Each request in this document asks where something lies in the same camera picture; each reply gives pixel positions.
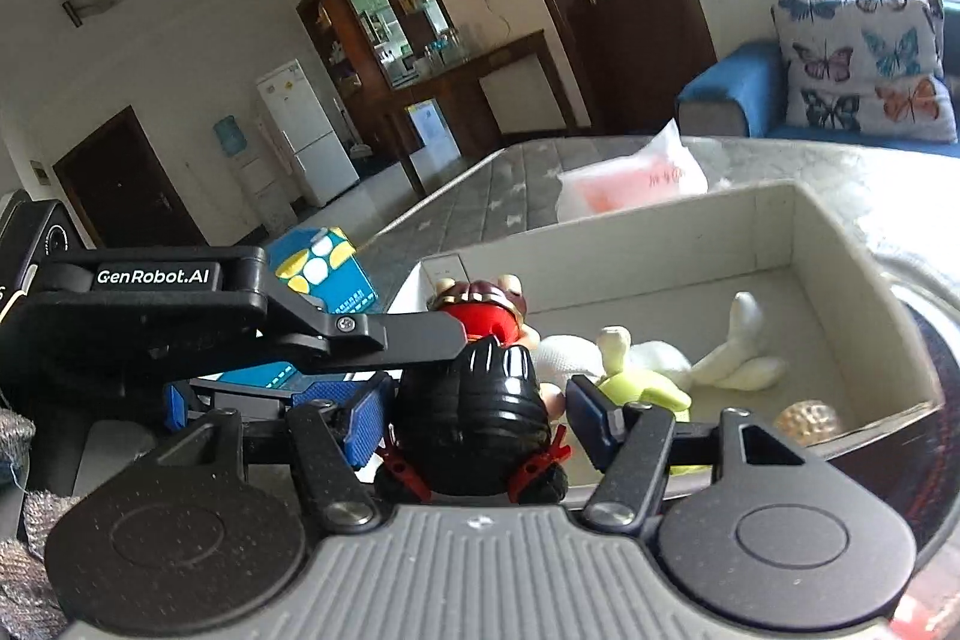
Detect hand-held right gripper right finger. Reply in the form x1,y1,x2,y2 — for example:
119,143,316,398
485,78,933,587
566,376,827,534

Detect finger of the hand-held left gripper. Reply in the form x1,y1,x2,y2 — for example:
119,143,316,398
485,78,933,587
259,289,470,375
163,372,396,427

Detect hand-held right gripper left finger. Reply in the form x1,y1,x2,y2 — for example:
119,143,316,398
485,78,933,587
154,394,398,534

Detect yellow-green rubber toy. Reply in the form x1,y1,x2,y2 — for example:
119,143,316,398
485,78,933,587
592,325,695,476

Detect red toy figure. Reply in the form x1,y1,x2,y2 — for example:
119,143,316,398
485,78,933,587
427,272,542,354

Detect black-haired doll figure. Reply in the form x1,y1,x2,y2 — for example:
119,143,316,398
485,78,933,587
373,336,572,506

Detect white rabbit plush toy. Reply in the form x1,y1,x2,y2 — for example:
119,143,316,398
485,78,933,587
536,291,788,399

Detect grey cardboard box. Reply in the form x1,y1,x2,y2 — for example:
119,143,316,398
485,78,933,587
390,179,947,462

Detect tan peanut toy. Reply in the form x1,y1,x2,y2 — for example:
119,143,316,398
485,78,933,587
772,398,842,450

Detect person's left hand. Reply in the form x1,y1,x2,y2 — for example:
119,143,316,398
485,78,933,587
0,406,70,615

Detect blue dotted tissue box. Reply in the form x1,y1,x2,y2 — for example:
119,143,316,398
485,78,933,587
214,225,381,390

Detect dark wooden door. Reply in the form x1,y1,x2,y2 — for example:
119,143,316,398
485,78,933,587
52,106,208,251

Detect water dispenser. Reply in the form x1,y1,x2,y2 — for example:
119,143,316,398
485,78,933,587
214,115,297,230

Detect white board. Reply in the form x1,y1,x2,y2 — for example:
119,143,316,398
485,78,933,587
405,98,461,163

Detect white refrigerator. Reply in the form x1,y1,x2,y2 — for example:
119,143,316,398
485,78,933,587
255,59,361,208

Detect white plastic tissue pack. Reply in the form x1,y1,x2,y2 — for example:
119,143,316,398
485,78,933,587
555,119,710,218

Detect wooden display cabinet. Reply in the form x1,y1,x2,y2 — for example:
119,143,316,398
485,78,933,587
296,0,580,199

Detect sofa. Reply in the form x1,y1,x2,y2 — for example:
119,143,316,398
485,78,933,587
675,0,960,161

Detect butterfly print pillow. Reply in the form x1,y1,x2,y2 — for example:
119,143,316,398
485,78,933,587
772,0,960,145

